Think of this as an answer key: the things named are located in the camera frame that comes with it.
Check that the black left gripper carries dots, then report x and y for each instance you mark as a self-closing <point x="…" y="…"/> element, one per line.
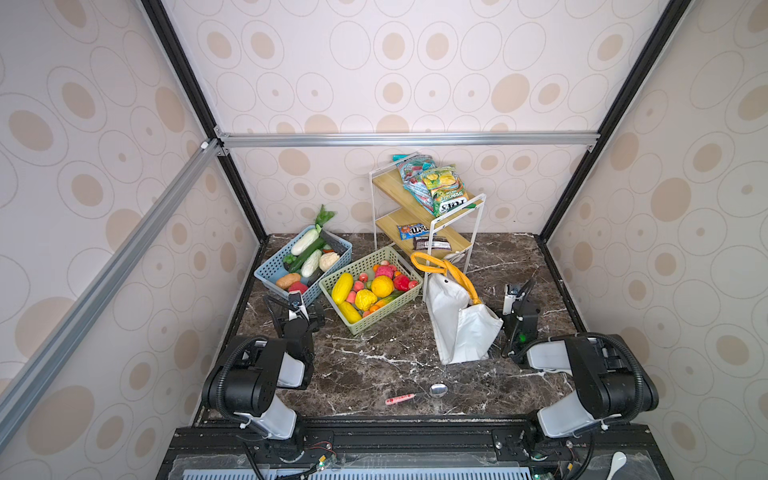
<point x="279" y="322"/>

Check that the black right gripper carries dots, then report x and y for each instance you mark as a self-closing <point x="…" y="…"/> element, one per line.
<point x="504" y="312"/>

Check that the white grocery bag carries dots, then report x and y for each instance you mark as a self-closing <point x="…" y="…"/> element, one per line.
<point x="464" y="326"/>

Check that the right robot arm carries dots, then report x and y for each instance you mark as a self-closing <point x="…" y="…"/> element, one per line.
<point x="610" y="384"/>

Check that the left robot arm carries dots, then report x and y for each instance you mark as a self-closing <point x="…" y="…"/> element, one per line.
<point x="242" y="386"/>

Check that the green yellow candy bag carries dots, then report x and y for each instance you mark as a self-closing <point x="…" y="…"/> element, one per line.
<point x="445" y="189"/>

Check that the colourful candy bag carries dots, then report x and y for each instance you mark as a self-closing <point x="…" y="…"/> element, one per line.
<point x="410" y="169"/>

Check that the red bell pepper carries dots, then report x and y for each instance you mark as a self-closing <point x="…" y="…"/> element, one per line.
<point x="297" y="287"/>

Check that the brown bread roll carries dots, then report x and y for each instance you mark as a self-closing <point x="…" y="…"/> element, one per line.
<point x="286" y="281"/>

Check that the blue plastic basket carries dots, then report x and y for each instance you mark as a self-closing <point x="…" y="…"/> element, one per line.
<point x="276" y="266"/>

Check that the green cucumber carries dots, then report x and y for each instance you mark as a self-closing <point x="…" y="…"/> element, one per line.
<point x="299" y="261"/>

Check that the white long vegetable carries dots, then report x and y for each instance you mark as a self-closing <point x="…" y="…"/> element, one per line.
<point x="311" y="264"/>

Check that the white pumpkin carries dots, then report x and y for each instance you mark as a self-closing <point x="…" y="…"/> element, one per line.
<point x="328" y="260"/>

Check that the yellow lemon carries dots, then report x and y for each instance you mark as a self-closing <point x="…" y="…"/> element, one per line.
<point x="365" y="299"/>

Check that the white wooden shelf rack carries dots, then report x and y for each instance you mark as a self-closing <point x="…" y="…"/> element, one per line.
<point x="387" y="180"/>

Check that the green plastic basket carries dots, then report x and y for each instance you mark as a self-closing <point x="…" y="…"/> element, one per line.
<point x="407" y="285"/>

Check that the orange fruit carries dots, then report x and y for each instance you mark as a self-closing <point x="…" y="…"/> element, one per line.
<point x="382" y="287"/>

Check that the pink dragon fruit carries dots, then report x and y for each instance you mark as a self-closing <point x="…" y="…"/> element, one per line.
<point x="385" y="271"/>

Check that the purple snack packet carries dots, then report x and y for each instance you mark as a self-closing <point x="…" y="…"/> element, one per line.
<point x="436" y="244"/>

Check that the blue snack packet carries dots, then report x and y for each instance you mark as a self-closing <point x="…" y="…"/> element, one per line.
<point x="413" y="230"/>

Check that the white spoon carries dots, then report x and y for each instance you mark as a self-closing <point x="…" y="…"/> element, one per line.
<point x="618" y="461"/>

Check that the pink handled spoon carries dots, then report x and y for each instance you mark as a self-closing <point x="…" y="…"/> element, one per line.
<point x="434" y="391"/>

